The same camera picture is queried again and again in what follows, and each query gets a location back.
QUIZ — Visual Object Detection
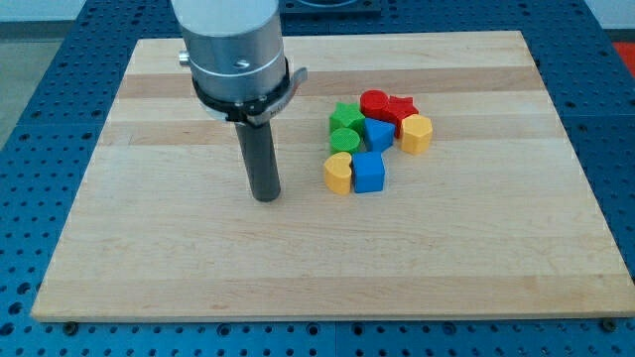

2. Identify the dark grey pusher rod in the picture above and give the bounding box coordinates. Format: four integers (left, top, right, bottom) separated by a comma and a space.
235, 123, 281, 202

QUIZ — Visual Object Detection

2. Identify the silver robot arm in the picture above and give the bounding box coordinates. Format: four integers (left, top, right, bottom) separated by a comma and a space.
171, 0, 308, 202

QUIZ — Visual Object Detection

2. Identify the yellow heart block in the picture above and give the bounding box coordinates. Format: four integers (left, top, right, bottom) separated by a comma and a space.
323, 152, 352, 195

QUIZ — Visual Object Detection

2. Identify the blue triangle block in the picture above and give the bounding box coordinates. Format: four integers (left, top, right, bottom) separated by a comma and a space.
364, 118, 395, 152

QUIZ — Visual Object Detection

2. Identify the green cylinder block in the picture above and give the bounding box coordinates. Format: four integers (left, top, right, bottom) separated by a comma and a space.
329, 128, 361, 154

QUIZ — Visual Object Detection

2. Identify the green star block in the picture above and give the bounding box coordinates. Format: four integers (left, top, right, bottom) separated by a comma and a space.
329, 102, 365, 136

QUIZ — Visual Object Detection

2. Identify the blue cube block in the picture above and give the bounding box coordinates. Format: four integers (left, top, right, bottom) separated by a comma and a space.
352, 152, 385, 193

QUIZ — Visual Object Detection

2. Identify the red cylinder block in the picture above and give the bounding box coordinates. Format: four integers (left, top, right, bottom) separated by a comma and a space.
360, 89, 389, 120

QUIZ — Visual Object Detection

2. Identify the red star block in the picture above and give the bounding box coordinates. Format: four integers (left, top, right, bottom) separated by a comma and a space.
380, 95, 420, 139

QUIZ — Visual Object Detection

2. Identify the yellow hexagon block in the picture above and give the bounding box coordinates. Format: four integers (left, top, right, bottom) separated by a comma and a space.
401, 114, 434, 155

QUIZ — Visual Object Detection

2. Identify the wooden board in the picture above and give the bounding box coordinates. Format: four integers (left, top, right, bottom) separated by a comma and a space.
32, 31, 634, 322

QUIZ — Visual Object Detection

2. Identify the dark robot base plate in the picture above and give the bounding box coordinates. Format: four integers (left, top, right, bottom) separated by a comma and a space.
279, 0, 382, 15

